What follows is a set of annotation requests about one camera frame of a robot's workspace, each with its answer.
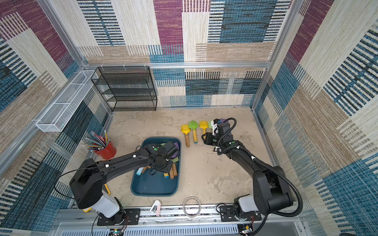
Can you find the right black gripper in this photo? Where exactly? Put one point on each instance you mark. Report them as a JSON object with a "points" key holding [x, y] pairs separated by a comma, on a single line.
{"points": [[208, 138]]}

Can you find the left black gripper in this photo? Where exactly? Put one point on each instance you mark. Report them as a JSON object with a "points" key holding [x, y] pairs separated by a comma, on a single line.
{"points": [[171, 162]]}

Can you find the yellow shovel wooden handle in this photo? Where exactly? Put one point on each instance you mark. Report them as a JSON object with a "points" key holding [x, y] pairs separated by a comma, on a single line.
{"points": [[186, 130]]}

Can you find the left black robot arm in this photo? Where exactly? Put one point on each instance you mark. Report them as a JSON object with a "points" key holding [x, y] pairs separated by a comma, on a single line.
{"points": [[88, 181]]}

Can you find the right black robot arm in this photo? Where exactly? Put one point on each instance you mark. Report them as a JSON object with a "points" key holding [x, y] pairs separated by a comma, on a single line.
{"points": [[273, 192]]}

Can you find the teal plastic storage box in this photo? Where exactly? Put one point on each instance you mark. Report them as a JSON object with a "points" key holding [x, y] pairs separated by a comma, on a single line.
{"points": [[156, 185]]}

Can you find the pink white small device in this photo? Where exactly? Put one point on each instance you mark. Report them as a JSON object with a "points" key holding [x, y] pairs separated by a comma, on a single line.
{"points": [[156, 208]]}

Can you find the red pencil cup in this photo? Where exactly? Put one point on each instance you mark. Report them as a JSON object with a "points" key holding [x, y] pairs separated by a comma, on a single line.
{"points": [[108, 152]]}

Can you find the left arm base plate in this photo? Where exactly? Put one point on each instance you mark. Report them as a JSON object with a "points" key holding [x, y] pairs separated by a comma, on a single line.
{"points": [[122, 217]]}

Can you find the black wire shelf rack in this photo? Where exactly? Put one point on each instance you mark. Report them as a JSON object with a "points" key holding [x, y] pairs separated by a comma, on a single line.
{"points": [[126, 88]]}

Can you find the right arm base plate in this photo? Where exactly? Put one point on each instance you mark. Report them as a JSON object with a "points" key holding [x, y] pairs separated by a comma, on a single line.
{"points": [[229, 213]]}

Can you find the white wire mesh basket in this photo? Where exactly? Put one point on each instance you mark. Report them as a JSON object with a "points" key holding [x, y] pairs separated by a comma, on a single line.
{"points": [[61, 111]]}

